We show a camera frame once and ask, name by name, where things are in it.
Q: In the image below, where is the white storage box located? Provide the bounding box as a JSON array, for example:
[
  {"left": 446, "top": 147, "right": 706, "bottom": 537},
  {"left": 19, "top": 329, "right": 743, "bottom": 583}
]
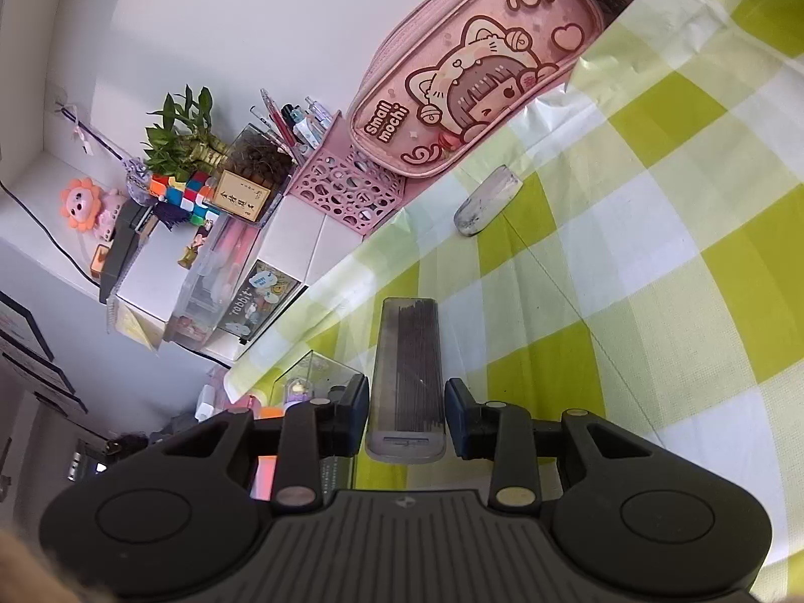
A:
[{"left": 116, "top": 226, "right": 218, "bottom": 328}]

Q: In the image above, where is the dirty white eraser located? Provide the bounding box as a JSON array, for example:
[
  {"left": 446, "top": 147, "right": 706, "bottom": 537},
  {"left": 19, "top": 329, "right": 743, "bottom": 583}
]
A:
[{"left": 453, "top": 164, "right": 522, "bottom": 236}]

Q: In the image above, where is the bunch of pens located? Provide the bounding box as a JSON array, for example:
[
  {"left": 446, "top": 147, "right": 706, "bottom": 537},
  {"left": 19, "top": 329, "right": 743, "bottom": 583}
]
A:
[{"left": 250, "top": 88, "right": 334, "bottom": 161}]

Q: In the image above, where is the small figurine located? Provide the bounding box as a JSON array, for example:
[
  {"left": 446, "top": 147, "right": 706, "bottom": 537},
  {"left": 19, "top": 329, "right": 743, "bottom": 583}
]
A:
[{"left": 179, "top": 232, "right": 208, "bottom": 268}]

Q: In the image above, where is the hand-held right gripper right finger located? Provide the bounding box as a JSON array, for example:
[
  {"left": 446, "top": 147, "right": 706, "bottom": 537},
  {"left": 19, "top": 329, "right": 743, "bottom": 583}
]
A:
[{"left": 443, "top": 378, "right": 660, "bottom": 510}]

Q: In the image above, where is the green checkered tablecloth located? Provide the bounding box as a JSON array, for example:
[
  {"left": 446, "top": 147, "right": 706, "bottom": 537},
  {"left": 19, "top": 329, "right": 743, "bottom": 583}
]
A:
[{"left": 223, "top": 0, "right": 804, "bottom": 603}]

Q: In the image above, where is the pink lion toy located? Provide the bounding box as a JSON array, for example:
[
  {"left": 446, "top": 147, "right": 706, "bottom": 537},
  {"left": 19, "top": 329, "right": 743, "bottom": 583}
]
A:
[{"left": 59, "top": 177, "right": 130, "bottom": 243}]

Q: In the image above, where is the large clear storage box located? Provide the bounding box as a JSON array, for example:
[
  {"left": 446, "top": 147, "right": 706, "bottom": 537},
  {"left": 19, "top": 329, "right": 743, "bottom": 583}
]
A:
[{"left": 182, "top": 217, "right": 268, "bottom": 328}]

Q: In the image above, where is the pink perforated pen holder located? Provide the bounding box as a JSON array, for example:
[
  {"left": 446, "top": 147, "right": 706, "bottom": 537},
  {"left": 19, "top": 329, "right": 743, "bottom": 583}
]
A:
[{"left": 285, "top": 110, "right": 409, "bottom": 238}]

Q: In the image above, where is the clear printed drawer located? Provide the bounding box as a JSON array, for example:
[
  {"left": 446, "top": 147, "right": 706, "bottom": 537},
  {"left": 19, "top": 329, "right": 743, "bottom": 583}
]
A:
[{"left": 217, "top": 259, "right": 309, "bottom": 346}]

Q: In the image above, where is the purple tassel charm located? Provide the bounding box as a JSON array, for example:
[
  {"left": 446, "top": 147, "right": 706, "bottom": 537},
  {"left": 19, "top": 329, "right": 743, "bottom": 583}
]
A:
[{"left": 122, "top": 154, "right": 189, "bottom": 230}]

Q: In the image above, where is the colourful puzzle cube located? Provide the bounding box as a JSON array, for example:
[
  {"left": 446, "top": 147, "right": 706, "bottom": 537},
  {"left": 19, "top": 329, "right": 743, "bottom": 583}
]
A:
[{"left": 147, "top": 169, "right": 218, "bottom": 224}]

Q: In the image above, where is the grey pencil lead case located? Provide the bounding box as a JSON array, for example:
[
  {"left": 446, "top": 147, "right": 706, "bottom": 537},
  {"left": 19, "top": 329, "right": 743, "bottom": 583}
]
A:
[{"left": 364, "top": 296, "right": 448, "bottom": 462}]

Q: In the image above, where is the lucky bamboo plant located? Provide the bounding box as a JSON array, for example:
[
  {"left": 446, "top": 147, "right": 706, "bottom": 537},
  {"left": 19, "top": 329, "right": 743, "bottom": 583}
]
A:
[{"left": 141, "top": 84, "right": 230, "bottom": 183}]

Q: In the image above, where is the black box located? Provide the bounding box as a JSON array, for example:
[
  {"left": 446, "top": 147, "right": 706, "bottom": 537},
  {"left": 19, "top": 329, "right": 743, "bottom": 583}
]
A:
[{"left": 99, "top": 201, "right": 157, "bottom": 304}]

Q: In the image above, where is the pink highlighter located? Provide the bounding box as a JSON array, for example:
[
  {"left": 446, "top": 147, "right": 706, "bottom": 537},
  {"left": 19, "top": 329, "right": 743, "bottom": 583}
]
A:
[{"left": 251, "top": 455, "right": 277, "bottom": 500}]

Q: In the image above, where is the bag of yellow rubber bands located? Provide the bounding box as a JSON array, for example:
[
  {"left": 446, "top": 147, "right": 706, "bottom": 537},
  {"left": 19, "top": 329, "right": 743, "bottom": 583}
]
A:
[{"left": 116, "top": 301, "right": 164, "bottom": 353}]

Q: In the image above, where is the beige fuzzy cloth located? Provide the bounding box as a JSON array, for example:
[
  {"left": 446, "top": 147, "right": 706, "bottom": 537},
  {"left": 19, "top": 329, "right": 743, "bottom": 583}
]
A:
[{"left": 0, "top": 524, "right": 114, "bottom": 603}]

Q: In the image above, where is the small clear storage box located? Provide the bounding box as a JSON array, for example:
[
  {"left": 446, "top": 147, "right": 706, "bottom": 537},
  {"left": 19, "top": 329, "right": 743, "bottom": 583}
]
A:
[{"left": 164, "top": 289, "right": 221, "bottom": 349}]

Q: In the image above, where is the clear glass vase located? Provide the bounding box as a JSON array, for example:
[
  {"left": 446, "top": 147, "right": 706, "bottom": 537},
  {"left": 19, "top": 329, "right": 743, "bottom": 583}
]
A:
[{"left": 210, "top": 124, "right": 299, "bottom": 227}]

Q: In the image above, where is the white drawer organiser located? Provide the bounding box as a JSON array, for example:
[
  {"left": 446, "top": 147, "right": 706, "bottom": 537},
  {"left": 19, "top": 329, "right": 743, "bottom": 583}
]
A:
[{"left": 207, "top": 197, "right": 412, "bottom": 362}]

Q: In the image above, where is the pink cartoon pencil case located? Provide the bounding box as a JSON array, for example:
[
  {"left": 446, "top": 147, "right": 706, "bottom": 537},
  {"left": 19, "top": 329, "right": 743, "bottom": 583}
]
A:
[{"left": 347, "top": 0, "right": 607, "bottom": 180}]

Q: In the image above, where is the beige label card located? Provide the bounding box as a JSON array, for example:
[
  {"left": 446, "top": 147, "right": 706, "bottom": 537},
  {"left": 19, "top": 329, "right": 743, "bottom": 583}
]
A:
[{"left": 214, "top": 169, "right": 272, "bottom": 221}]

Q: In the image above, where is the black picture frame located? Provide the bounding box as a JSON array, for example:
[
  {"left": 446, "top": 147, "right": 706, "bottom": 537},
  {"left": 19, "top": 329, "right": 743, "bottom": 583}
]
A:
[{"left": 0, "top": 289, "right": 89, "bottom": 416}]

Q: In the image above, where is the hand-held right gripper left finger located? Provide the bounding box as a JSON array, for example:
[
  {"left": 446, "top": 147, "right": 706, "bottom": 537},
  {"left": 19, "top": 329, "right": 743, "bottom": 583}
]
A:
[{"left": 160, "top": 373, "right": 371, "bottom": 510}]

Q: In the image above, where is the clear plastic tray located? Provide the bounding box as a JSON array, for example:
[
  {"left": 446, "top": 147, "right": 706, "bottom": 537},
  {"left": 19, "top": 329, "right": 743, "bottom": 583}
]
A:
[{"left": 270, "top": 348, "right": 368, "bottom": 491}]

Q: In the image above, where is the pale ribbon bow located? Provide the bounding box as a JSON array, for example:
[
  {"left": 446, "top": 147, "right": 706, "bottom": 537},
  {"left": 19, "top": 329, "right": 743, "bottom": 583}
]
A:
[{"left": 53, "top": 97, "right": 127, "bottom": 164}]

